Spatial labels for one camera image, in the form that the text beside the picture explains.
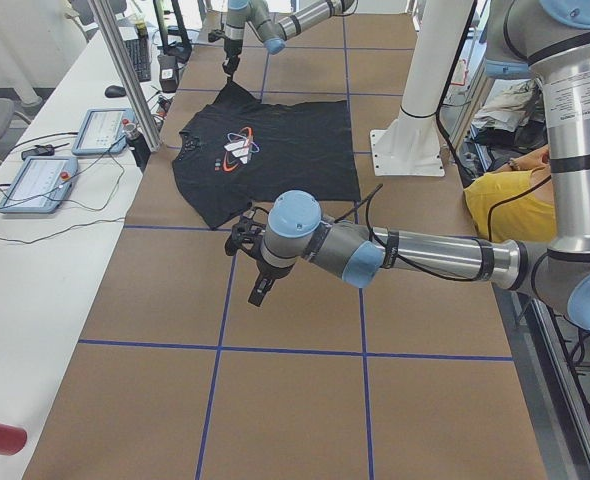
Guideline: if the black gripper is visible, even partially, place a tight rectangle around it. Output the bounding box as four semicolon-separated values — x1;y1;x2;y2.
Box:
248;260;288;306
222;38;242;75

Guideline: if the black graphic t-shirt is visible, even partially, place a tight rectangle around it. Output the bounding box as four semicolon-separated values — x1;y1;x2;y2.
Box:
172;82;361;229

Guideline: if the black keyboard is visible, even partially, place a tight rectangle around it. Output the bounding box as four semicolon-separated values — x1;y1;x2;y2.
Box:
124;38;151;82

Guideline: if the black computer mouse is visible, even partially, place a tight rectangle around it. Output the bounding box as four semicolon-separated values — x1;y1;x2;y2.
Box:
104;85;126;98

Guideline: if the dark water bottle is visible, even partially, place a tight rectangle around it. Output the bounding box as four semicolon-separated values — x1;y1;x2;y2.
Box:
122;118;151;172

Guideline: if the far teach pendant tablet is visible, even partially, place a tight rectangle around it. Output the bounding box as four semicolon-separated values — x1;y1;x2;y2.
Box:
71;108;135;157

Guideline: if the teach pendant tablet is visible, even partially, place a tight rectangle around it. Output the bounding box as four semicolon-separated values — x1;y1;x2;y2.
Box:
71;108;135;157
0;156;79;215

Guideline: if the near teach pendant tablet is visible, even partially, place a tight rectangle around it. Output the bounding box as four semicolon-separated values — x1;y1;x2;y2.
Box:
0;156;79;215

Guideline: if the person in yellow shirt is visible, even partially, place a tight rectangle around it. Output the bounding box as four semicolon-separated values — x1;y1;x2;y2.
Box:
464;145;556;243

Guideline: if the aluminium frame post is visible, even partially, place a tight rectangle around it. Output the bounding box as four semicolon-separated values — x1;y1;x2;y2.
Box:
88;0;162;152

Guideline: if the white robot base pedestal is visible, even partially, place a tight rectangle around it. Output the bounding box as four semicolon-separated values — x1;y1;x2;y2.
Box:
370;0;476;177

